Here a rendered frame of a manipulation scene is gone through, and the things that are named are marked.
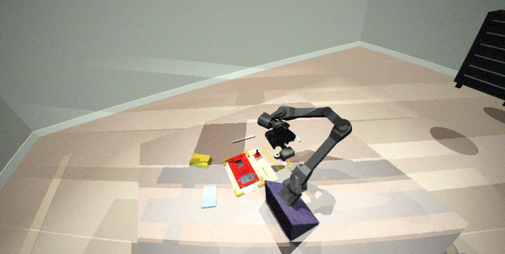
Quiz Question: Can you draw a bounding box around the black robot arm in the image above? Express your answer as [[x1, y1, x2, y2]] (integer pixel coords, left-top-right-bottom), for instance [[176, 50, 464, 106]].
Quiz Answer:
[[257, 106, 352, 206]]

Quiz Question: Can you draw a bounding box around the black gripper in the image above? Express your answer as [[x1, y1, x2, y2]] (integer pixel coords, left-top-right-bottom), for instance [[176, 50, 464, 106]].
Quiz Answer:
[[265, 129, 295, 161]]

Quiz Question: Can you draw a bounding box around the yellow rectangular block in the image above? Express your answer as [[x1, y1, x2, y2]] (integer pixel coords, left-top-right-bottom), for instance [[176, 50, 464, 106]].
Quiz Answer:
[[190, 154, 212, 168]]

